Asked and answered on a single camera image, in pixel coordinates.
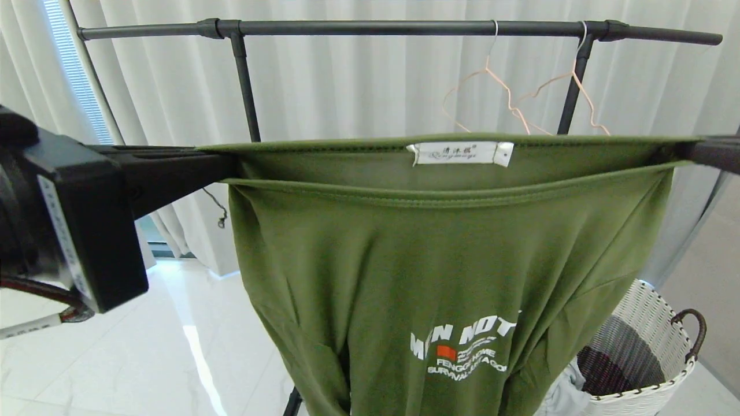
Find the black clothes rack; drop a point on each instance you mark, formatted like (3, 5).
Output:
(404, 28)

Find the white curtain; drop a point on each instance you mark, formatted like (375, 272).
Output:
(23, 58)
(376, 86)

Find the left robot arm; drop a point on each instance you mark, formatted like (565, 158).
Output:
(29, 327)

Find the green printed shirt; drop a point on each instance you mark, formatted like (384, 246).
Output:
(404, 260)

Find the white laundry basket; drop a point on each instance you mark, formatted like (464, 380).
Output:
(647, 323)

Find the pink clothes hanger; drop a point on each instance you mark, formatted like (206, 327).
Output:
(573, 69)
(488, 63)

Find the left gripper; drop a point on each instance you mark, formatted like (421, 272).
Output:
(98, 231)

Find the pale grey shorts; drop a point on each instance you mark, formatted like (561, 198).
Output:
(563, 393)

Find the window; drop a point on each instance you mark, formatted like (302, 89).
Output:
(75, 69)

